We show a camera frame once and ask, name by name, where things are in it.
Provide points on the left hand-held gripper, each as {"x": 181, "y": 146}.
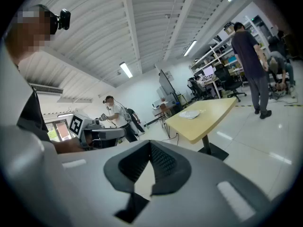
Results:
{"x": 77, "y": 126}

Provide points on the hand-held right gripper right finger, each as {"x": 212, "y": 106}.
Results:
{"x": 170, "y": 164}

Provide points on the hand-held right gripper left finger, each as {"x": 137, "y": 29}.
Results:
{"x": 125, "y": 164}

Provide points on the white slipper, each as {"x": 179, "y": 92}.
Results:
{"x": 189, "y": 114}

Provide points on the person's left forearm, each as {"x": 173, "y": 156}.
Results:
{"x": 68, "y": 146}

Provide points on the light wooden table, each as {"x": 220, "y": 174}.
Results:
{"x": 201, "y": 122}

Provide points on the dark wooden side table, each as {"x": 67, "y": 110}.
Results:
{"x": 163, "y": 109}

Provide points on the large display on stand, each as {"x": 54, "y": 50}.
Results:
{"x": 165, "y": 84}

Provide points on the white air conditioner unit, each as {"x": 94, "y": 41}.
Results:
{"x": 47, "y": 89}

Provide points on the person's black clothed torso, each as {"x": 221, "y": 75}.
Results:
{"x": 33, "y": 117}

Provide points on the black office chair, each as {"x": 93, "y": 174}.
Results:
{"x": 193, "y": 86}
{"x": 227, "y": 79}

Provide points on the white office desk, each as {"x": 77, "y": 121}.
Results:
{"x": 214, "y": 80}

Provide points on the computer monitor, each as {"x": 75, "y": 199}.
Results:
{"x": 208, "y": 70}

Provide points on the white shelf unit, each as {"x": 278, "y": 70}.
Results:
{"x": 213, "y": 53}

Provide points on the person's head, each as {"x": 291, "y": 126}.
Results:
{"x": 28, "y": 37}

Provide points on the white wall poster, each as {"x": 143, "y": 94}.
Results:
{"x": 168, "y": 74}

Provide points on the black head-mounted camera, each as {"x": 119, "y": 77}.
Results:
{"x": 64, "y": 19}

